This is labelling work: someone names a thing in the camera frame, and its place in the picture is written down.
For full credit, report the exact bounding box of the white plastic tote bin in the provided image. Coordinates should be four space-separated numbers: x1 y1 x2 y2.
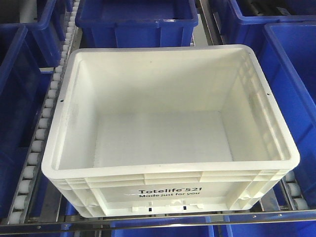
41 44 300 218

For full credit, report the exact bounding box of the blue bin back centre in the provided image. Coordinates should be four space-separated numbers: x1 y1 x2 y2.
75 0 198 48

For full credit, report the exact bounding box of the blue bin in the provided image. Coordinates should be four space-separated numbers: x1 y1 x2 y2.
258 22 316 206
210 0 316 49
75 0 198 48
0 26 52 218

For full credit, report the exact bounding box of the blue bin back right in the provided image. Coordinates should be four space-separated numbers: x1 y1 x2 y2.
210 0 316 49

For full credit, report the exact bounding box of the blue bin lower shelf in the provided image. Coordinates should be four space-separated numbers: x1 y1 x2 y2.
110 217 217 237

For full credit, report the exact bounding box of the blue bin left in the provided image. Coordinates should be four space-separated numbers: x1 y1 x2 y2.
0 26 52 218

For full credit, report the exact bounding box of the right roller track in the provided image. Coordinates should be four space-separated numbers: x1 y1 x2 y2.
282 170 309 210

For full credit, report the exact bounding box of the white roller track left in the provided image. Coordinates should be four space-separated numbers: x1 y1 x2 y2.
2 0 80 225

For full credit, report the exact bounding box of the steel shelf front rail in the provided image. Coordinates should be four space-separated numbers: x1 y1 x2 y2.
0 210 316 235

